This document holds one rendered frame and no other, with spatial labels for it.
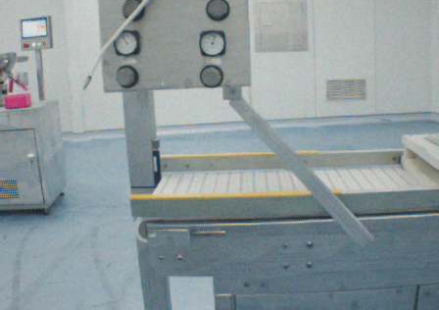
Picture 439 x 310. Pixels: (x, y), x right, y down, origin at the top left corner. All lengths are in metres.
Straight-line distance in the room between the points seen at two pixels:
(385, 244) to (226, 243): 0.27
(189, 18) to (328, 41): 5.45
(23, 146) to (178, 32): 2.62
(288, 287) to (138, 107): 0.49
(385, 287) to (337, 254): 0.15
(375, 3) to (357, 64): 0.85
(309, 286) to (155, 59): 0.48
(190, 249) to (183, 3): 0.39
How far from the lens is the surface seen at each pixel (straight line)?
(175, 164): 1.01
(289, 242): 0.77
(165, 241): 0.78
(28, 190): 3.29
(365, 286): 0.88
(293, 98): 6.00
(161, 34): 0.68
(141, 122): 1.02
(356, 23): 6.22
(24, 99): 3.18
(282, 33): 5.89
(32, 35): 3.53
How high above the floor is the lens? 1.09
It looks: 12 degrees down
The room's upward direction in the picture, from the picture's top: 3 degrees counter-clockwise
